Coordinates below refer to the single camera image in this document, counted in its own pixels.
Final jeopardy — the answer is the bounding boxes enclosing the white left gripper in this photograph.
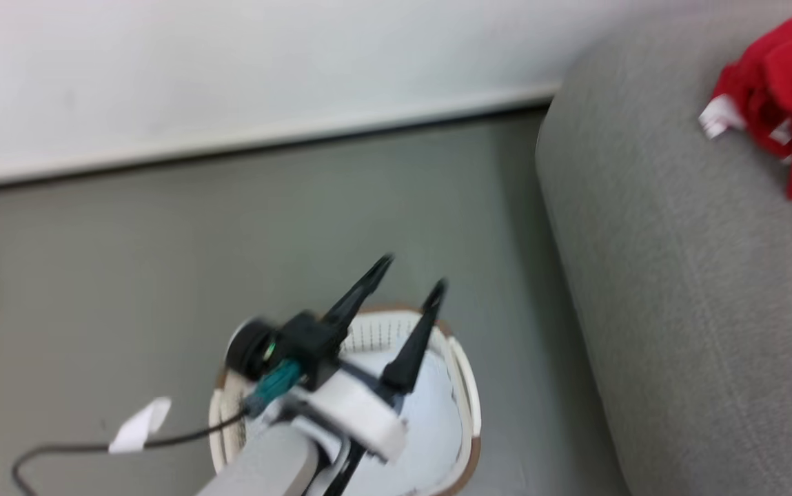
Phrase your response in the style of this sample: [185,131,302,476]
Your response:
[266,254,449,464]

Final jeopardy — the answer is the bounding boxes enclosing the red basketball jersey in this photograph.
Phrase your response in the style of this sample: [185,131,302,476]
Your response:
[698,15,792,200]

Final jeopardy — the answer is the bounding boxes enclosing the white cloth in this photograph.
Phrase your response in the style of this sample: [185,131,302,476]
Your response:
[244,348,467,495]

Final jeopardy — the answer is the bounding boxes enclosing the grey fabric sofa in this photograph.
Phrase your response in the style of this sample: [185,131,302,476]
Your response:
[535,0,792,496]

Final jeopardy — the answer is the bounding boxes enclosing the white perforated laundry basket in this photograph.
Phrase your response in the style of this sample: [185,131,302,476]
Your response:
[207,307,483,496]

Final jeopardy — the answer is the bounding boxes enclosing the white and black baseboard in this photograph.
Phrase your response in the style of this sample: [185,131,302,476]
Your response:
[0,83,563,195]

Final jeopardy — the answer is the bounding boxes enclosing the teal cable connector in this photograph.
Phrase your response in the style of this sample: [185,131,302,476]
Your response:
[243,358,303,418]

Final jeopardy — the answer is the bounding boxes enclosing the white cable tag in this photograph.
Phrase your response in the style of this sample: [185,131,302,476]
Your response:
[107,397,173,455]

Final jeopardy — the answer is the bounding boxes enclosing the thin black cable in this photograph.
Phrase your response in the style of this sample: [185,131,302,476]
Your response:
[12,406,253,496]

